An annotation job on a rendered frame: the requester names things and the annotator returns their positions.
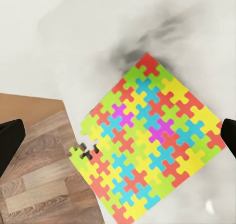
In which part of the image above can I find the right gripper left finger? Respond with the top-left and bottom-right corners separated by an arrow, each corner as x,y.
0,118 -> 26,177

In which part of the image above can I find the jigsaw puzzle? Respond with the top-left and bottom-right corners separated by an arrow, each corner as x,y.
70,52 -> 228,224

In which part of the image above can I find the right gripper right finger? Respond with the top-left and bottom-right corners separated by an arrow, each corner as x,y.
220,118 -> 236,158

